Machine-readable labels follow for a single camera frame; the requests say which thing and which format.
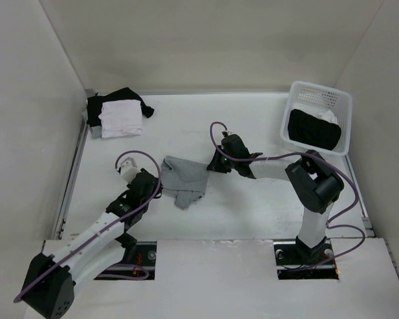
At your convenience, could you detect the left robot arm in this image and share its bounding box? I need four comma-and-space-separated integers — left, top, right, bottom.
17, 169, 162, 318

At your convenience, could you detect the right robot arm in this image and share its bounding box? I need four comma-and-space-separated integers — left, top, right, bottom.
207, 131, 344, 263

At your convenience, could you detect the folded white tank top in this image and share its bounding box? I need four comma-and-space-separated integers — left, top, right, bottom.
98, 100, 142, 138

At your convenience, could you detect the folded black tank top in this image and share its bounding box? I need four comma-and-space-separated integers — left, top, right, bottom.
86, 87, 155, 127

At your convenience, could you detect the black garment in basket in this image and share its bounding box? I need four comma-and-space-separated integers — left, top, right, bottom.
287, 109, 342, 150

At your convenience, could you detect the white perforated plastic basket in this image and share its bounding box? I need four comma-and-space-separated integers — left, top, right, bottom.
280, 81, 352, 156

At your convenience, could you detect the white garment in basket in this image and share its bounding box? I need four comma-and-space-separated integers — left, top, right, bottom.
317, 110, 338, 125

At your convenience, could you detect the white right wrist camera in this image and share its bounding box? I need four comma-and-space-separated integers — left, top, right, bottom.
222, 130, 235, 137

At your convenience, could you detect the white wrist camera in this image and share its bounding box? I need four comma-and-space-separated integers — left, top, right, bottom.
222, 130, 235, 137
116, 157, 140, 183

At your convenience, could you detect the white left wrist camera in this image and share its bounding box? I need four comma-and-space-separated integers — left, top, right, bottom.
116, 157, 140, 183

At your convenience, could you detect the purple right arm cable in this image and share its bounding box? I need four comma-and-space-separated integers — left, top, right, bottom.
209, 121, 366, 266

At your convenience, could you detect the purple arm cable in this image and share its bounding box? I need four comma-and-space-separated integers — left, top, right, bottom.
13, 151, 162, 303
209, 121, 366, 266

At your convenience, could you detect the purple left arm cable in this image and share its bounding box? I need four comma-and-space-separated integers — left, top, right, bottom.
13, 151, 162, 303

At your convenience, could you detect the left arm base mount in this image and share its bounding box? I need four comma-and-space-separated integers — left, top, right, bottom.
96, 241, 158, 280

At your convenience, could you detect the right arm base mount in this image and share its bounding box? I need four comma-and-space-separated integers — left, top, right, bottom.
273, 239, 338, 280

